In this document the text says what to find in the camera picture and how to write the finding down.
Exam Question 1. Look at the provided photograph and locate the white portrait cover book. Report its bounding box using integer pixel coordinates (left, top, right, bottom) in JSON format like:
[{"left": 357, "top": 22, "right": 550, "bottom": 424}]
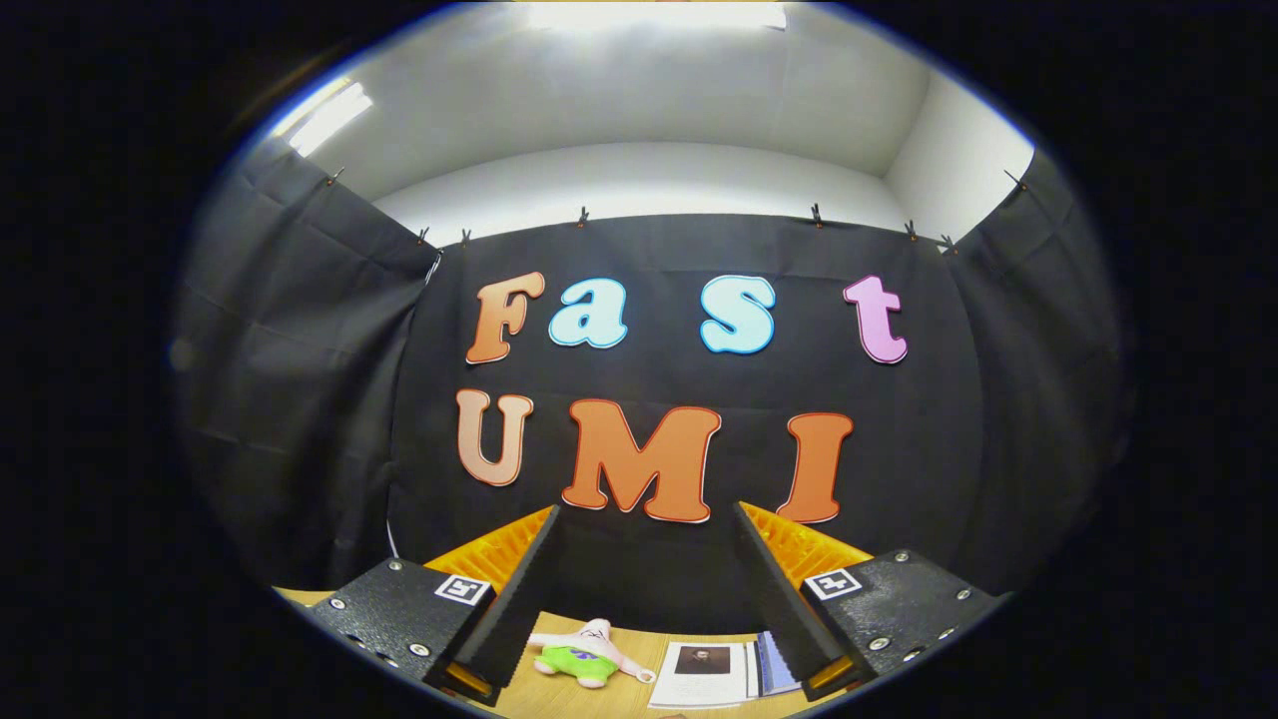
[{"left": 648, "top": 641, "right": 751, "bottom": 711}]

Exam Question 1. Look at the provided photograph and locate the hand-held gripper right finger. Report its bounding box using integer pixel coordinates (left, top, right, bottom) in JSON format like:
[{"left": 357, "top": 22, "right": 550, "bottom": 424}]
[{"left": 734, "top": 499, "right": 1007, "bottom": 701}]

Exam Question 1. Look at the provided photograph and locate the row of black backdrop clips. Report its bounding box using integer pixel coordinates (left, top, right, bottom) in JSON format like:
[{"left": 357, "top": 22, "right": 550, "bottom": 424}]
[{"left": 324, "top": 165, "right": 1029, "bottom": 257}]

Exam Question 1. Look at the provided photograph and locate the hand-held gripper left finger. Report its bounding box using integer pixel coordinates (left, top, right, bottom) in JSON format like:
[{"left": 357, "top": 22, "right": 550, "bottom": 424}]
[{"left": 300, "top": 504, "right": 563, "bottom": 708}]

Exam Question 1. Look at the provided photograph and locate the blue cover book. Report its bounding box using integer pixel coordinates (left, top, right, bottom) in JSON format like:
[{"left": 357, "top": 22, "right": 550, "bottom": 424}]
[{"left": 747, "top": 631, "right": 804, "bottom": 698}]

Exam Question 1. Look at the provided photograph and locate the pink starfish plush toy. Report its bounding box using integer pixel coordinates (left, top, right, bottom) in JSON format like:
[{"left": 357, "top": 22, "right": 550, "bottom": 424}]
[{"left": 529, "top": 617, "right": 658, "bottom": 691}]

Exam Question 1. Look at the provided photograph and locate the ceiling light panel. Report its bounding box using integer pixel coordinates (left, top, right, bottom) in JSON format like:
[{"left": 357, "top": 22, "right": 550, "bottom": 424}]
[{"left": 275, "top": 78, "right": 375, "bottom": 159}]

